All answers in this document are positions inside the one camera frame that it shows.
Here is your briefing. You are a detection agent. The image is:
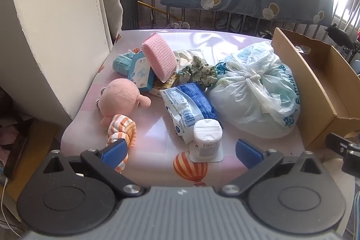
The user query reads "teal checked towel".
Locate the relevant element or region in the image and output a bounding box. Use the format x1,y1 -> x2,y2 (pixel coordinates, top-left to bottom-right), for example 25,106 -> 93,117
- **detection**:
112,52 -> 141,74

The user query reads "gold carton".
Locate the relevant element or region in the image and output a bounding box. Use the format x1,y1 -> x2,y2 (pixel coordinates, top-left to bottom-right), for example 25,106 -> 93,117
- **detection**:
149,73 -> 180,98

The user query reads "pink printed tablecloth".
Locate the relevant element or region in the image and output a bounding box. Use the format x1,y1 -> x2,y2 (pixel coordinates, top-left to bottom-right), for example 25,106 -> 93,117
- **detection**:
60,29 -> 307,190

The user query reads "pink sponge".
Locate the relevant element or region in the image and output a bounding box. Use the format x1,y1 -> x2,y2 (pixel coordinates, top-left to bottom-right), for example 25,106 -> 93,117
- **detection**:
141,33 -> 178,83

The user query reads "pink plush toy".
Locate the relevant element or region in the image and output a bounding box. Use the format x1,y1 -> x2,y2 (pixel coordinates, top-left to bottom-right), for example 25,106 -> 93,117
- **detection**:
96,78 -> 151,128

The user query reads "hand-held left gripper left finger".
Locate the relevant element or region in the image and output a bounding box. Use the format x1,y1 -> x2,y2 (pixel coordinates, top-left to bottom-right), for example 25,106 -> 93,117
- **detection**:
39,139 -> 145,199

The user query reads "white plastic bag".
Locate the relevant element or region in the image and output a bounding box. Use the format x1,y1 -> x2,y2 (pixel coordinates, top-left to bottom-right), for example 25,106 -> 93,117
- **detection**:
207,41 -> 301,139

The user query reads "yellow stick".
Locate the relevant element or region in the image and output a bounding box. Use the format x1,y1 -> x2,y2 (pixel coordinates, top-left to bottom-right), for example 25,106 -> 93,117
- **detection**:
138,1 -> 169,16

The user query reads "metal railing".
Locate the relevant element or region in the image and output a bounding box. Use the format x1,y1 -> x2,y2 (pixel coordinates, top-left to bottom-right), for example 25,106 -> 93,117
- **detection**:
150,4 -> 332,38

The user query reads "white round lidded container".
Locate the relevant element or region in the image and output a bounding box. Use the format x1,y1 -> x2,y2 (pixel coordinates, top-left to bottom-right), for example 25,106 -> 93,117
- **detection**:
189,119 -> 224,163

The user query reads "blue white wipes packet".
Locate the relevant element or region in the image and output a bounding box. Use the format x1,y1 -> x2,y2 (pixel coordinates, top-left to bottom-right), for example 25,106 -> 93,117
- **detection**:
159,82 -> 223,145

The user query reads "blue white face mask box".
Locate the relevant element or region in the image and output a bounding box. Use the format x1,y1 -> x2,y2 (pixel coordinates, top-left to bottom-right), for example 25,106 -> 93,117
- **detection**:
127,51 -> 155,93

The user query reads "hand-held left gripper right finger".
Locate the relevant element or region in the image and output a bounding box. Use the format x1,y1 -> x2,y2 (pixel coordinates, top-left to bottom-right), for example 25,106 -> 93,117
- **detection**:
218,139 -> 324,199

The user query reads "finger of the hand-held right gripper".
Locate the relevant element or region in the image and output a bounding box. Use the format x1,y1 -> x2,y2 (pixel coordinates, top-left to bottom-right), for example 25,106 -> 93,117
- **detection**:
325,132 -> 360,173

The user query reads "green floral scrunchie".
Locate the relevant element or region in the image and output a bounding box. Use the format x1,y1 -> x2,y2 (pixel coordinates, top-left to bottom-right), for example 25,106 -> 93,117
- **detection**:
178,56 -> 218,89

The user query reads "cardboard box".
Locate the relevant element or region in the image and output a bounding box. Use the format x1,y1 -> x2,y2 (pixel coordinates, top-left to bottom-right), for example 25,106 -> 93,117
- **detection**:
271,27 -> 360,150

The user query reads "orange striped knotted cloth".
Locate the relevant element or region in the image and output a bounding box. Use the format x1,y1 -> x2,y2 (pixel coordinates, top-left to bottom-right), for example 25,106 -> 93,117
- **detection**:
105,114 -> 137,174

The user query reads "white cable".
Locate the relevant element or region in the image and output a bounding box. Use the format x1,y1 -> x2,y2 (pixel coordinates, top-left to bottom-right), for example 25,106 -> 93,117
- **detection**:
0,177 -> 19,238

